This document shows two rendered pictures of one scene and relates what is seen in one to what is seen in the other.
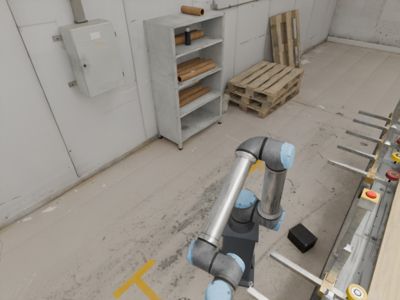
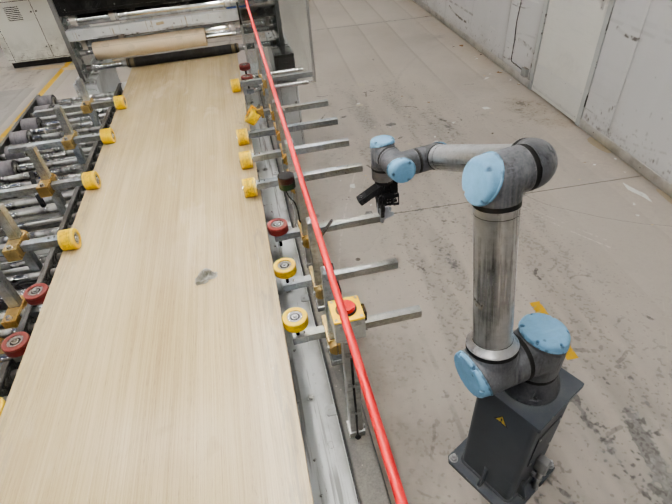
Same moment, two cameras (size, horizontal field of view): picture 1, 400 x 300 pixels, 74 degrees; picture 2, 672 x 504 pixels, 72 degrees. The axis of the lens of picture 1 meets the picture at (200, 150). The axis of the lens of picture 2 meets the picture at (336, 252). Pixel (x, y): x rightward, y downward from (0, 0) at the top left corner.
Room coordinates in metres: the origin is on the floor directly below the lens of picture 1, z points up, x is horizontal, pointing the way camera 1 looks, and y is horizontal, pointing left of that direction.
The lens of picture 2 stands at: (1.31, -1.33, 1.98)
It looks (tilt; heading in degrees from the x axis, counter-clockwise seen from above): 40 degrees down; 132
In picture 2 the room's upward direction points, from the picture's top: 5 degrees counter-clockwise
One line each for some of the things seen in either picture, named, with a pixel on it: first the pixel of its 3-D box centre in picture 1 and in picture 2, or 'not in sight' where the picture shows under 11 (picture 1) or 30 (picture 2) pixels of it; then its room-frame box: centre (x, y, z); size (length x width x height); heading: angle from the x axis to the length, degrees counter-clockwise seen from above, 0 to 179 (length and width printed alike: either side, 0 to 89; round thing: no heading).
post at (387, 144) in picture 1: (374, 168); not in sight; (1.43, -1.27, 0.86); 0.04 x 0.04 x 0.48; 51
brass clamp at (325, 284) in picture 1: (327, 284); (333, 333); (0.63, -0.63, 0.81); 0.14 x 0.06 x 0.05; 141
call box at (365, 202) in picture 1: (368, 200); (347, 320); (0.85, -0.81, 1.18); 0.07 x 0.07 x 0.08; 51
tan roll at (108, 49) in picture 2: not in sight; (179, 40); (-1.92, 0.72, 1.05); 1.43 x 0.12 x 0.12; 51
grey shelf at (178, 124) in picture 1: (188, 81); not in sight; (3.29, 0.13, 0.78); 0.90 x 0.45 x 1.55; 138
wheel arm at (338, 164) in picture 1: (358, 172); not in sight; (1.45, -1.18, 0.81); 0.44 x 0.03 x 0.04; 51
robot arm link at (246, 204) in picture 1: (244, 205); (537, 346); (1.17, -0.29, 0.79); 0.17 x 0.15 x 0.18; 60
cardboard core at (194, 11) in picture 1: (192, 10); not in sight; (3.38, 0.06, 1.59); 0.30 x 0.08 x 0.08; 48
